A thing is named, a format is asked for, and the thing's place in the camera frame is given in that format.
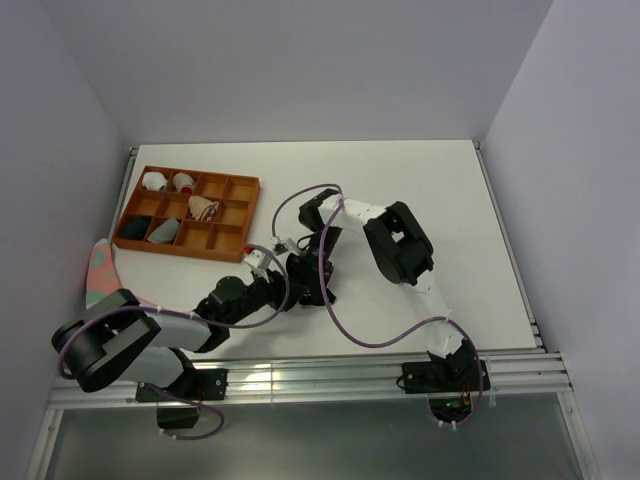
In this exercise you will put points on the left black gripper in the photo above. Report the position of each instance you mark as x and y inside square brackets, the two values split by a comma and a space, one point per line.
[276, 287]

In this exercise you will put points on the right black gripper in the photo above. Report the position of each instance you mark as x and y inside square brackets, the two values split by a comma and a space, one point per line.
[309, 268]

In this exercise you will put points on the orange compartment tray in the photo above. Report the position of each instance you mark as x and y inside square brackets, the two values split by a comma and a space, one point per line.
[188, 213]

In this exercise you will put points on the tan maroon purple striped sock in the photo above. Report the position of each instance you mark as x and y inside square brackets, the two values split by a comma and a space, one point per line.
[202, 209]

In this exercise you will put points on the black sock white stripes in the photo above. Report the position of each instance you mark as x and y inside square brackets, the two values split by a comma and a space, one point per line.
[317, 295]

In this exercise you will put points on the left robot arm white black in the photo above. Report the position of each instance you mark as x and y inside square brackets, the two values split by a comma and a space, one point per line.
[120, 339]

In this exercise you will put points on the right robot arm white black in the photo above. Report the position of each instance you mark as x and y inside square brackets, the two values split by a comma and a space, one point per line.
[403, 254]

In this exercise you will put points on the grey rolled sock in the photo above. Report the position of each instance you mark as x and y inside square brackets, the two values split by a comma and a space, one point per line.
[165, 233]

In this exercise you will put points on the beige red rolled sock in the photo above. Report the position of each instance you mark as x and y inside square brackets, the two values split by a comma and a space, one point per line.
[184, 183]

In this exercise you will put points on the dark teal rolled sock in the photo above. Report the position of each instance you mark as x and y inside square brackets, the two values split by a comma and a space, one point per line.
[135, 229]

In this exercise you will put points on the white rolled sock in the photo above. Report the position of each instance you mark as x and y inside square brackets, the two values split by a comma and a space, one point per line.
[154, 181]

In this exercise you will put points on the pink patterned sock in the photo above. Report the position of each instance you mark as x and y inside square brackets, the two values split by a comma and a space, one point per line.
[102, 278]

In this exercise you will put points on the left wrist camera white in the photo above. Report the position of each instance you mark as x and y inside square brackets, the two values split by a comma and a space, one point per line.
[258, 260]

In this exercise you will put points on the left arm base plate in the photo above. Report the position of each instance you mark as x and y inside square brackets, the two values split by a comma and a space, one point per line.
[182, 404]

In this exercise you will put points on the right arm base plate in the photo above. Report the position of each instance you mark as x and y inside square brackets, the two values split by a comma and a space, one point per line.
[449, 385]

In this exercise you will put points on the aluminium front rail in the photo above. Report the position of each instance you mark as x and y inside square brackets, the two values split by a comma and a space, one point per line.
[319, 379]

